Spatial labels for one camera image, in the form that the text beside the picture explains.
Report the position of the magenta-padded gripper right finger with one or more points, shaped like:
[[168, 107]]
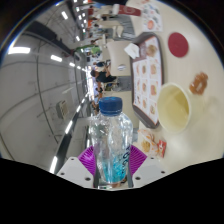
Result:
[[146, 171]]

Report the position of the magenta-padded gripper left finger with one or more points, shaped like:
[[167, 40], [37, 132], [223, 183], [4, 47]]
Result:
[[75, 172]]

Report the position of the clear blue-capped water bottle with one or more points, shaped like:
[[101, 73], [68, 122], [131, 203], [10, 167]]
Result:
[[110, 143]]

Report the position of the red sauce packet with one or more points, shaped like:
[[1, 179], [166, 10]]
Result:
[[162, 148]]

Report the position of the clear plastic food bag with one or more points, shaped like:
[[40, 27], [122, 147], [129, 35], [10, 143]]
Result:
[[146, 143]]

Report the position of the ceiling air conditioner unit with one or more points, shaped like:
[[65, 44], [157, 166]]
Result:
[[62, 110]]

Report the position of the printed paper tray liner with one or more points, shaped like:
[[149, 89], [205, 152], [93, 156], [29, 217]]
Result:
[[146, 83]]

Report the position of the person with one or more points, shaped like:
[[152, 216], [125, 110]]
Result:
[[104, 76], [90, 49]]

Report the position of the crumpled white napkin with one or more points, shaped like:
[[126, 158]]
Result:
[[132, 50]]

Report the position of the flat round red coaster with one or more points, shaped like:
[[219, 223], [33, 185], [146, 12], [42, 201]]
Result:
[[178, 44]]

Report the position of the group of ceiling lights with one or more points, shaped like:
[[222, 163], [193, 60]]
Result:
[[19, 50]]

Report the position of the printed paper leaflet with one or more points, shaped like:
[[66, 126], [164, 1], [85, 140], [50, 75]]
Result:
[[152, 16]]

